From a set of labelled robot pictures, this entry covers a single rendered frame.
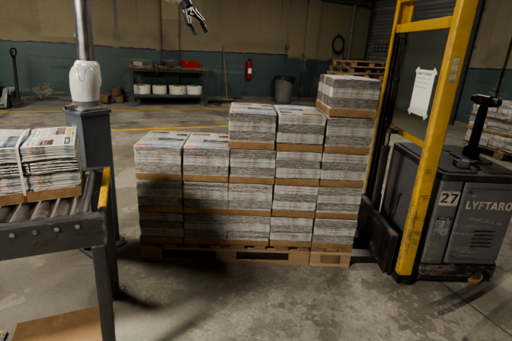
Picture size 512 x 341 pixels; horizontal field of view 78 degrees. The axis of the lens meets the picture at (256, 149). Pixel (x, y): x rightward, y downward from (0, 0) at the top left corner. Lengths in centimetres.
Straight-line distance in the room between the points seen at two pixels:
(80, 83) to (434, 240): 239
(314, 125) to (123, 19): 704
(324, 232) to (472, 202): 91
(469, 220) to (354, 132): 91
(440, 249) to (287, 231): 97
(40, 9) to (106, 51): 144
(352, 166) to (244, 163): 68
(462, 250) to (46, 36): 828
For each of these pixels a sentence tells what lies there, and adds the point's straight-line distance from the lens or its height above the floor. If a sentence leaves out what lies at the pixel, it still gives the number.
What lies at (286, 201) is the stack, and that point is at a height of 49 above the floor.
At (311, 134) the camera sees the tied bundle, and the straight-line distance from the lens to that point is 196.
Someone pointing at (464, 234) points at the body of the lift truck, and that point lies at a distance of 245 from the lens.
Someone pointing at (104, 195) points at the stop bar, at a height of 82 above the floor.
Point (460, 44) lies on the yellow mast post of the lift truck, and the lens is 199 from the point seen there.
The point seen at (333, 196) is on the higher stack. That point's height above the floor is 54.
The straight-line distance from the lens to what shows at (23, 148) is 144.
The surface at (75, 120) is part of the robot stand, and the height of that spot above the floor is 94.
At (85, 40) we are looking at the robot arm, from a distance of 240.
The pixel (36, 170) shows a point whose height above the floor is 93.
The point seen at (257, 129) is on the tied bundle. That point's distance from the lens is 192.
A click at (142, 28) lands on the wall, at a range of 853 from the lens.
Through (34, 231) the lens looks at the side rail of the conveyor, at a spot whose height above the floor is 78.
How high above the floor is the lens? 142
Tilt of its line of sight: 18 degrees down
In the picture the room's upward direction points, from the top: 4 degrees clockwise
